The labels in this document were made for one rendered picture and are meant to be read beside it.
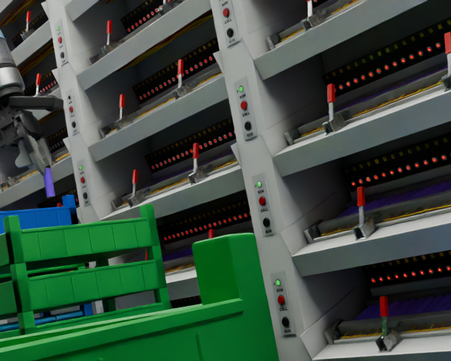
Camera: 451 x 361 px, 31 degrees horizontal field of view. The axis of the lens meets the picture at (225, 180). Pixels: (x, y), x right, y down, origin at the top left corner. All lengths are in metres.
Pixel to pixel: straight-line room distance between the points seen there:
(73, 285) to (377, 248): 0.53
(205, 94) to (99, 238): 0.45
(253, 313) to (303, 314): 1.24
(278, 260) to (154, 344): 1.32
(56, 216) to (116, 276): 0.35
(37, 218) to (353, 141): 0.70
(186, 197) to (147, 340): 1.55
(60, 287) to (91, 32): 1.04
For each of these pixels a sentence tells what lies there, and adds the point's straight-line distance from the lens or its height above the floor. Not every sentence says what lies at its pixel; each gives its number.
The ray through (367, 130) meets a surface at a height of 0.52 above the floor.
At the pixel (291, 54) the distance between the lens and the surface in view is 1.54.
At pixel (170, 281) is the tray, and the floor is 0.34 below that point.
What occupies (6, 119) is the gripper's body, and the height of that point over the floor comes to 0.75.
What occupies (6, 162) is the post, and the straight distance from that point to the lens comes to 2.84.
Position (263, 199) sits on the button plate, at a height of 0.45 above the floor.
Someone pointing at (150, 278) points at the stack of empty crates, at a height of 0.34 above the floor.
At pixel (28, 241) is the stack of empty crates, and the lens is 1.39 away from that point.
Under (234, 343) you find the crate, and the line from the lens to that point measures 0.31.
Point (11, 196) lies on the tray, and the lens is 2.64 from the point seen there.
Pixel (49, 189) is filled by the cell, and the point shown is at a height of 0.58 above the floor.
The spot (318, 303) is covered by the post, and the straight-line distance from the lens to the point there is 1.59.
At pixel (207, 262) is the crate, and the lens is 0.32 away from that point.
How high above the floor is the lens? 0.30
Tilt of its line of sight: 7 degrees up
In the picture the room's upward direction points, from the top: 11 degrees counter-clockwise
